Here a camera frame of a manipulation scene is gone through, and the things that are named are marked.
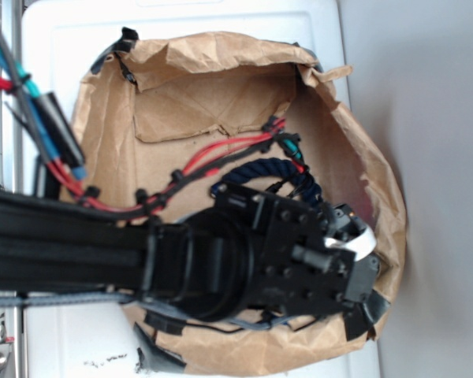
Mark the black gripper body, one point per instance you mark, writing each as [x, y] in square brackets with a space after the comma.
[296, 269]

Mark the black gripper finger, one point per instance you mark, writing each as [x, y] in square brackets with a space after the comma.
[342, 222]
[362, 278]

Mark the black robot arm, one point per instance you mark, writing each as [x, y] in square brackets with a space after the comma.
[200, 266]

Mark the brown paper-lined cardboard box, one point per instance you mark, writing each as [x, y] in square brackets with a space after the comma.
[145, 112]

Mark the aluminium frame rail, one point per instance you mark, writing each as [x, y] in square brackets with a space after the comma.
[11, 356]

